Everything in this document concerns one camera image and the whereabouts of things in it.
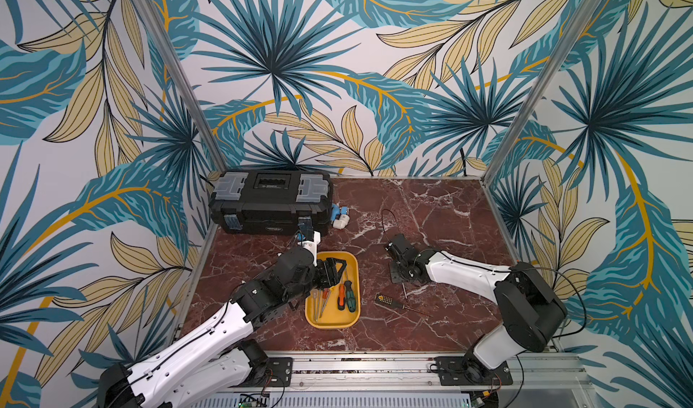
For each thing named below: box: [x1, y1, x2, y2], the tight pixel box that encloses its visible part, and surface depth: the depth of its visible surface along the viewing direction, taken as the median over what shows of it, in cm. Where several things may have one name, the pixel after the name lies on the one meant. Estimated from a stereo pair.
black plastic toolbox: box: [208, 169, 333, 237], surface depth 93 cm
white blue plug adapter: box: [330, 202, 351, 230], surface depth 106 cm
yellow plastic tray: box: [304, 250, 361, 329], surface depth 86 cm
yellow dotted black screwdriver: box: [374, 292, 434, 318], surface depth 86 cm
